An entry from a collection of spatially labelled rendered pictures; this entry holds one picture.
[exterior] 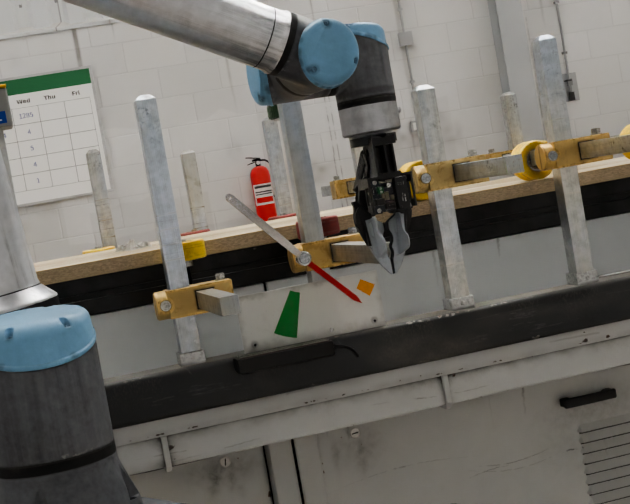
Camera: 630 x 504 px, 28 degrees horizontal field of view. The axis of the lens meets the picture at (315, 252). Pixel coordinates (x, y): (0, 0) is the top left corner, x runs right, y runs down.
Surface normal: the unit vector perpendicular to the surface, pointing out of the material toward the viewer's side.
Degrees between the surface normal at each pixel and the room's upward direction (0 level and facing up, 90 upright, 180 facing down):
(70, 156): 90
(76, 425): 90
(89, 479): 70
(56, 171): 90
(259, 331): 90
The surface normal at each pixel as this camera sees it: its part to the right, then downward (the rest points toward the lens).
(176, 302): 0.24, 0.01
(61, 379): 0.51, -0.04
